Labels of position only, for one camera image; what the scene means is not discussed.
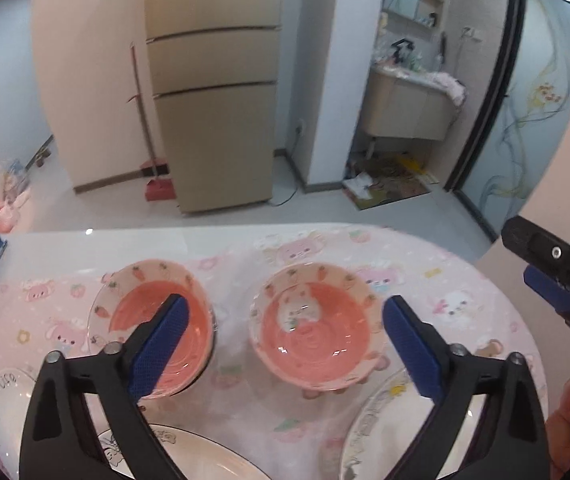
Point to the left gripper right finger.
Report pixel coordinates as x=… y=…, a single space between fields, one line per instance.
x=509 y=440

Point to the white plate cartoon animals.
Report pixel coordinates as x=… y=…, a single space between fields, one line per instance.
x=384 y=429

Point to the pink strawberry bowl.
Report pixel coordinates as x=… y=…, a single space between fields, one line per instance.
x=166 y=298
x=317 y=326

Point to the beige three-door refrigerator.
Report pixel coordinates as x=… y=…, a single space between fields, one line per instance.
x=214 y=67

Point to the person's right hand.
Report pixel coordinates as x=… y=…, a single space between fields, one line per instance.
x=558 y=432

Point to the pink cartoon table mat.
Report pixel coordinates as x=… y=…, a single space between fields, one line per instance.
x=49 y=281

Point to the bathroom vanity cabinet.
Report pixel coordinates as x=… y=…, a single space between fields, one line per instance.
x=402 y=105

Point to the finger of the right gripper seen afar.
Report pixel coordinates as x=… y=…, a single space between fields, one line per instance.
x=547 y=289

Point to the white plate life lettering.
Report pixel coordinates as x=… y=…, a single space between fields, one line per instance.
x=16 y=388

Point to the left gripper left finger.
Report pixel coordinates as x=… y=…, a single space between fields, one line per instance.
x=59 y=439

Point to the glass door black frame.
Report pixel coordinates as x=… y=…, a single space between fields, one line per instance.
x=523 y=118

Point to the bathroom floor mat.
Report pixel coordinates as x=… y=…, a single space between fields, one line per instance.
x=381 y=181

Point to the red broom with dustpan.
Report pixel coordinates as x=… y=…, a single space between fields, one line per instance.
x=158 y=189

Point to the white plate black rim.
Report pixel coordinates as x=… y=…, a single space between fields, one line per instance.
x=201 y=458

